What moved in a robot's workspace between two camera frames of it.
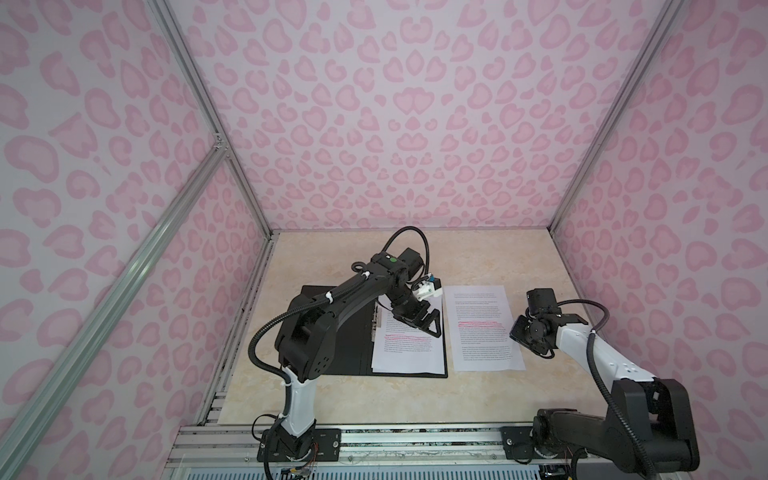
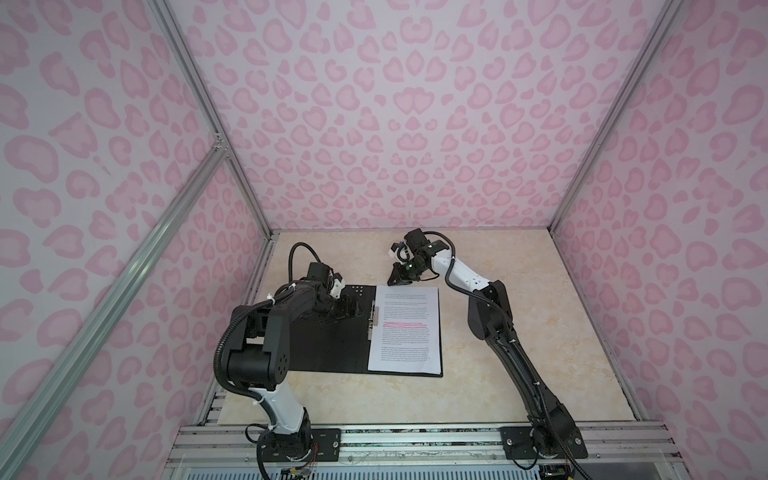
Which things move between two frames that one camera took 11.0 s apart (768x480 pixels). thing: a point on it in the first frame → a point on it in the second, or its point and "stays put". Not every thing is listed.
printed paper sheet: x=481 y=328 → x=406 y=339
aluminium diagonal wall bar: x=27 y=412 stays put
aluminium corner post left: x=207 y=103 stays put
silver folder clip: x=376 y=321 stays put
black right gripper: x=515 y=333 → x=401 y=278
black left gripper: x=415 y=318 → x=345 y=313
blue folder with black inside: x=353 y=348 stays put
